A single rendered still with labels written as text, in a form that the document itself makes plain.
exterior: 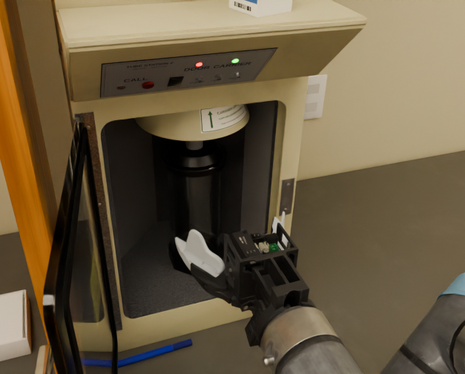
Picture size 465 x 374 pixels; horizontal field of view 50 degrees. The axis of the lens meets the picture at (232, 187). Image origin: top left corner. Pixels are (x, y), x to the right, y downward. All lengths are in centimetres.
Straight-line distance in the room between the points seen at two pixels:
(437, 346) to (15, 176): 46
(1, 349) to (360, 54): 99
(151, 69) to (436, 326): 39
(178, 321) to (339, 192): 60
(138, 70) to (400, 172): 103
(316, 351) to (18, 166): 35
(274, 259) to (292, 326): 8
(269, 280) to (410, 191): 87
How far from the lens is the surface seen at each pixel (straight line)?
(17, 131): 55
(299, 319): 51
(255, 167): 86
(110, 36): 50
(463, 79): 156
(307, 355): 49
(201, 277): 63
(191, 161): 79
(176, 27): 52
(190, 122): 71
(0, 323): 97
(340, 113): 135
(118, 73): 55
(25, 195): 59
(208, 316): 92
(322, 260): 110
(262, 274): 57
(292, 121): 74
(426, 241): 122
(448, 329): 53
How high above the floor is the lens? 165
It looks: 33 degrees down
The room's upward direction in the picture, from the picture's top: 2 degrees clockwise
